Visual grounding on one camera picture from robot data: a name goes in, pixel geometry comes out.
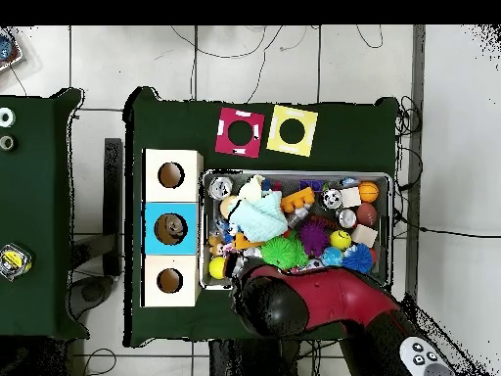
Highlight yellow card with round hole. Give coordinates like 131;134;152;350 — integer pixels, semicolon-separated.
266;104;319;159

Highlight red card with round hole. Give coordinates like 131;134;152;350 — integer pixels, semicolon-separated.
213;106;266;159

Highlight wooden box with three holes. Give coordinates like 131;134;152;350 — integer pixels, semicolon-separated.
141;148;205;308

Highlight mint green cloth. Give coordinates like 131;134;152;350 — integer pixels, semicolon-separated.
227;190;289;243

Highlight orange toy building brick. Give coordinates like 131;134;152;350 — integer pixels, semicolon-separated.
280;186;316;214

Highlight green fuzzy ball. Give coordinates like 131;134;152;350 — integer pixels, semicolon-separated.
260;234;310;270

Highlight plain yellow ball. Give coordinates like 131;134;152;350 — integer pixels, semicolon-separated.
207;256;228;280

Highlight purple spiky ball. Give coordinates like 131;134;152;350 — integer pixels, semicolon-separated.
298;218;330;258

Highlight yellow smiley face ball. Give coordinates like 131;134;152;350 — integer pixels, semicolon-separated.
329;229;352;251

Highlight brown ball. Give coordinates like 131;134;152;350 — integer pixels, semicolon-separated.
355;202;379;227

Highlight plain wooden block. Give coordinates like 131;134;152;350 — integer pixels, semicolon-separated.
350;223;379;249

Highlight orange basketball toy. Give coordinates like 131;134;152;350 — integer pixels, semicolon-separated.
357;180;381;204

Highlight yellow tape measure in package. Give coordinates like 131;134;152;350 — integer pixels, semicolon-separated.
0;242;34;282

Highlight clear container with blue toy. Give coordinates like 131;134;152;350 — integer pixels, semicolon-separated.
0;32;24;73

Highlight silver wire mesh bin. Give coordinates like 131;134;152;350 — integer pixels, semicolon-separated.
199;168;393;292

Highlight black cable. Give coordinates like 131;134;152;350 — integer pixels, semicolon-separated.
392;209;501;239
169;24;285;60

